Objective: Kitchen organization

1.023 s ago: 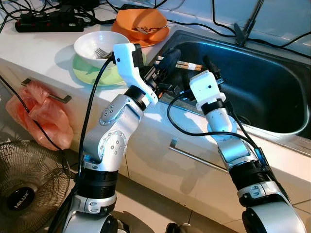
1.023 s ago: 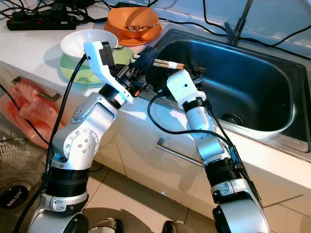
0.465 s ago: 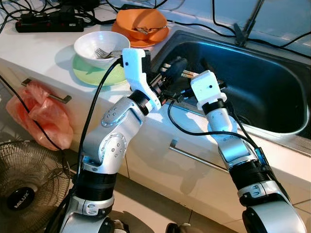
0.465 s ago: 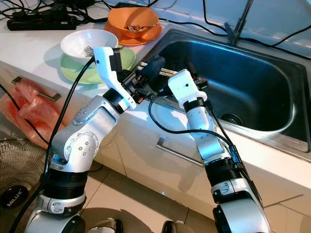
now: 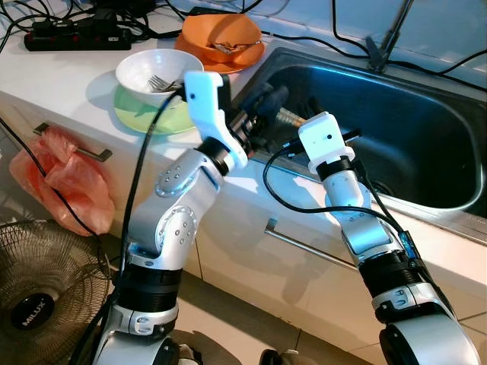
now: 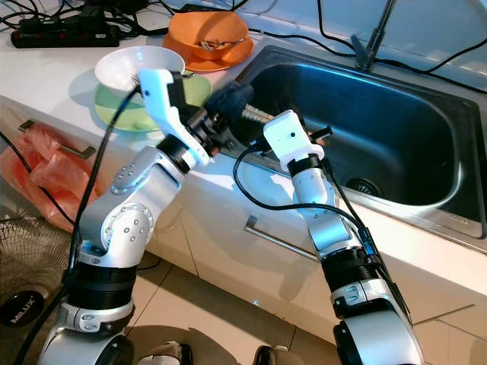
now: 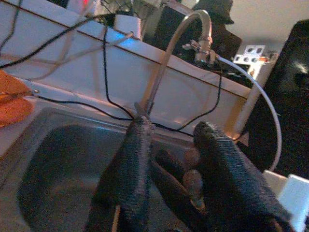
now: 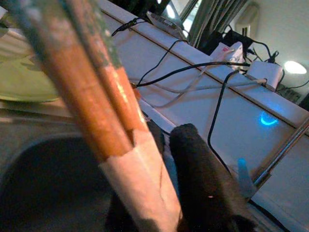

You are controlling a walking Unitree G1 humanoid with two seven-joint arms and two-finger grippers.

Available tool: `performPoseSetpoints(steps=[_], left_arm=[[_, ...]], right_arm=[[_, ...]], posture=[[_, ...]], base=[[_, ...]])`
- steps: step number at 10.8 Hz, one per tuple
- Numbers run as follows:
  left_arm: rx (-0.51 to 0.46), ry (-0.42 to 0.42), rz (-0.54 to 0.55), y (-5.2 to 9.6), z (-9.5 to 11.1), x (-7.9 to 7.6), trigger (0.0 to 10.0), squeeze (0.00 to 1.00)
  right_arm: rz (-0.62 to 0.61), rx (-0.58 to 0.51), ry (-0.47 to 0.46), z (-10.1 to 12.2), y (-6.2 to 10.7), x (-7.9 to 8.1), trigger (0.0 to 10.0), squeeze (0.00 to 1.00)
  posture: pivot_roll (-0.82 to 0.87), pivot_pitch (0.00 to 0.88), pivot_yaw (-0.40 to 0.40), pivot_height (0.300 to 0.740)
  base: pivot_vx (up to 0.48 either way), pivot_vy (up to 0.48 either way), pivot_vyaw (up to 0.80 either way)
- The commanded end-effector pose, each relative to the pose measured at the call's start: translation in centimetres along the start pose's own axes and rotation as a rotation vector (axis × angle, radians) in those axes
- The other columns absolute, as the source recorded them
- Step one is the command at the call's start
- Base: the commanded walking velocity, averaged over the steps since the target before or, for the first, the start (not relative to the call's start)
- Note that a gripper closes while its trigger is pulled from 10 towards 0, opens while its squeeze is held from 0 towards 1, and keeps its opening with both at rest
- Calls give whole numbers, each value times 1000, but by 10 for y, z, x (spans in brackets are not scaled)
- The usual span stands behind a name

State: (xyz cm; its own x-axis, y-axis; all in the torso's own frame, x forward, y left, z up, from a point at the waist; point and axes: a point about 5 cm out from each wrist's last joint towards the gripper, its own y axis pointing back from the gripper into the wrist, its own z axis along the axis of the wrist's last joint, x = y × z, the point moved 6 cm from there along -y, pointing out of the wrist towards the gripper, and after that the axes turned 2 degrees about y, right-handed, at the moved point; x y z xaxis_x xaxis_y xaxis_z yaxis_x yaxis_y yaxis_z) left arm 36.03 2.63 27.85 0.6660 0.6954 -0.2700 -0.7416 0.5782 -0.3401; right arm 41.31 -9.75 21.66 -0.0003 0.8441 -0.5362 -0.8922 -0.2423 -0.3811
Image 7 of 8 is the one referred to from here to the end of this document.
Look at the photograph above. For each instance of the orange bowl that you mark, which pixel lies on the orange bowl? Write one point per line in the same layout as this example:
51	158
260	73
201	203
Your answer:
9	83

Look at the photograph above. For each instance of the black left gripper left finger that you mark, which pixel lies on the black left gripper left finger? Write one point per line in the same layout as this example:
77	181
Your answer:
125	174

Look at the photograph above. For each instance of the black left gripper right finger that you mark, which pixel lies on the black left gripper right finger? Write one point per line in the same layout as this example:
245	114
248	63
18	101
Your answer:
231	183

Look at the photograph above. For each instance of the white power strip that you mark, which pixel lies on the white power strip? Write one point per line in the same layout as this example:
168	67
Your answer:
249	54

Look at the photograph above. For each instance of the white power adapter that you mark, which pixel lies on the white power adapter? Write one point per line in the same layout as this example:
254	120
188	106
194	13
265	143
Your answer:
126	26

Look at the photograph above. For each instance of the steel kitchen sink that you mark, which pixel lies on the steel kitchen sink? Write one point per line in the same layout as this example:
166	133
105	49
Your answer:
72	169

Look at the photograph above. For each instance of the steel gooseneck faucet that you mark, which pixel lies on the steel gooseneck faucet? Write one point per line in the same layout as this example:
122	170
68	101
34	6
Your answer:
205	43

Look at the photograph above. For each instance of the black countertop appliance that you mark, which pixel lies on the black countertop appliance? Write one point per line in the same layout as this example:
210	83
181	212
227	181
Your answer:
289	108

